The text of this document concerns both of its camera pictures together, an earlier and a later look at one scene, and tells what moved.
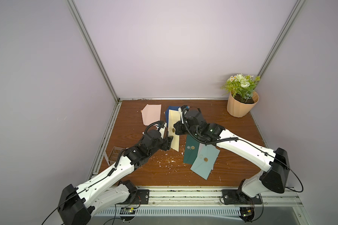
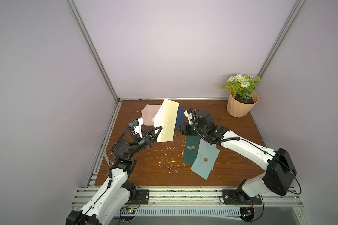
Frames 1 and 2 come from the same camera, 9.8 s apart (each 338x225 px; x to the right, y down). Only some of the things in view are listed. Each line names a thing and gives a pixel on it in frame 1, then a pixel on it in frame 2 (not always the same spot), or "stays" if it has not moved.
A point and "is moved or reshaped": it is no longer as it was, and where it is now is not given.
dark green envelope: (191, 150) stays
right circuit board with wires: (247, 213) stays
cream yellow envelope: (173, 116) to (166, 118)
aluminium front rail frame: (195, 197) stays
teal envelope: (206, 161) stays
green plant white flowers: (241, 86) stays
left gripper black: (166, 144) to (146, 141)
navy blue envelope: (171, 108) is moved or reshaped
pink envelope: (151, 114) stays
